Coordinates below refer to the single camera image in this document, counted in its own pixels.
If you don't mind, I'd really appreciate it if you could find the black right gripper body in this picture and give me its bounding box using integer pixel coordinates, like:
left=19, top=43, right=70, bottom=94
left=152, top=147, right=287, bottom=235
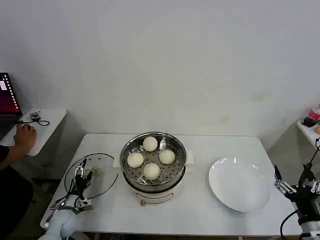
left=287, top=185, right=320, bottom=219

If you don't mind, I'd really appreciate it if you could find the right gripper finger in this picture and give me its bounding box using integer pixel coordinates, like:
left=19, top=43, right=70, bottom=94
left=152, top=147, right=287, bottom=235
left=273, top=164, right=297, bottom=195
left=299, top=172, right=320, bottom=195

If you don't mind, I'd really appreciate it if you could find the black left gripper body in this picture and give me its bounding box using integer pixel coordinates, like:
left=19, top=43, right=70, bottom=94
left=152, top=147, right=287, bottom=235
left=72, top=174, right=92, bottom=199

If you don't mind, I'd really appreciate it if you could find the round glass lid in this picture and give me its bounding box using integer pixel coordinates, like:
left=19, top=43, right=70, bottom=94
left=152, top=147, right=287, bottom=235
left=64, top=152, right=120, bottom=201

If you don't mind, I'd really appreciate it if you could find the white steamed bun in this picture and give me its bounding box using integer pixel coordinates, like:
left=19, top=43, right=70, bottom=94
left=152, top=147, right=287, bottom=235
left=142, top=162, right=161, bottom=180
left=158, top=149, right=176, bottom=165
left=126, top=152, right=145, bottom=169
left=142, top=136, right=159, bottom=152

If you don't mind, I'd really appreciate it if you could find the person's hand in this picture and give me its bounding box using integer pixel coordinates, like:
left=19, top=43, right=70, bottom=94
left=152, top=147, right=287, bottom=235
left=13, top=123, right=37, bottom=152

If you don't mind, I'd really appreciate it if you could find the white round plate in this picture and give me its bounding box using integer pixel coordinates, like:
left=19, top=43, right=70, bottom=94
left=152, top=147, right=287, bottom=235
left=207, top=156, right=273, bottom=214

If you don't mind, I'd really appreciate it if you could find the white side shelf table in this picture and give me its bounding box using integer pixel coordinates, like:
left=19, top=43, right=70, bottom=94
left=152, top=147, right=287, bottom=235
left=296, top=119, right=320, bottom=151

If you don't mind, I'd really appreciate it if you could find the white side desk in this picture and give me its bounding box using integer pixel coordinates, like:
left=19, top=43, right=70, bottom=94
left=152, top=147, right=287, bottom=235
left=4, top=107, right=68, bottom=181

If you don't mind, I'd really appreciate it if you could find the person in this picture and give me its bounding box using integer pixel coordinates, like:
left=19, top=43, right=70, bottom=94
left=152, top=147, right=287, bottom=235
left=0, top=159, right=35, bottom=240

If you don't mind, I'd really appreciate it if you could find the white electric cooker base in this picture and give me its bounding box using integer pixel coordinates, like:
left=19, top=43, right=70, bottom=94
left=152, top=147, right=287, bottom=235
left=122, top=164, right=187, bottom=207

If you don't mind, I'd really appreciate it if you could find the pink round container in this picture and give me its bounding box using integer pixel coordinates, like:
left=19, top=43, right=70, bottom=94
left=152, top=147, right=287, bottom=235
left=308, top=104, right=320, bottom=120

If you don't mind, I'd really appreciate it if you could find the perforated steel steamer basket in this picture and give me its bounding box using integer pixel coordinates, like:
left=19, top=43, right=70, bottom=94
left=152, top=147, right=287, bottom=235
left=119, top=131, right=188, bottom=186

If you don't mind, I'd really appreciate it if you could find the black laptop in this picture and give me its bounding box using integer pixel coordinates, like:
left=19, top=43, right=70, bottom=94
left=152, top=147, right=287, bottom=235
left=0, top=72, right=23, bottom=142

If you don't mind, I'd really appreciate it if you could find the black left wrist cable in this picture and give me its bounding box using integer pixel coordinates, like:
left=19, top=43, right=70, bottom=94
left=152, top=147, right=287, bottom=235
left=50, top=174, right=77, bottom=209

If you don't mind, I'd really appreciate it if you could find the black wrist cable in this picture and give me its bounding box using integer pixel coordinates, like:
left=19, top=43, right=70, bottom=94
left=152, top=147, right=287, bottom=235
left=50, top=174, right=77, bottom=209
left=279, top=210, right=301, bottom=238

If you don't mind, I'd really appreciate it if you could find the black cable with adapter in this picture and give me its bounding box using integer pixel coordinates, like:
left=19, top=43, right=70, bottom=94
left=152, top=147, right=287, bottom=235
left=302, top=136, right=320, bottom=176

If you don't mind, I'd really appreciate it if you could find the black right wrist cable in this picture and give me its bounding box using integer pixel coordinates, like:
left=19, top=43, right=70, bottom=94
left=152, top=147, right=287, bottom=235
left=279, top=210, right=301, bottom=238

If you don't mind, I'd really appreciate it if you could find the thin black looped cable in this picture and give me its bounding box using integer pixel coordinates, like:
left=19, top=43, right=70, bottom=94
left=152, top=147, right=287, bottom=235
left=17, top=117, right=50, bottom=127

